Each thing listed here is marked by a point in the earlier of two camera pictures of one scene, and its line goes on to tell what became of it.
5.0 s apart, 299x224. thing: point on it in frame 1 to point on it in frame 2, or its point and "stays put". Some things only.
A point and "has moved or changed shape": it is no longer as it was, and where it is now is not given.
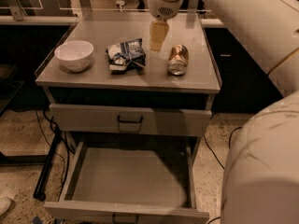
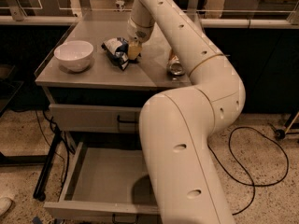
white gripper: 163,7 to 139,34
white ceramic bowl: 74,55 stays put
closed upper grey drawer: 135,120 stays put
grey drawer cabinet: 139,115 stays put
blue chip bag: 128,56 has moved or changed shape
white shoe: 6,203 stays put
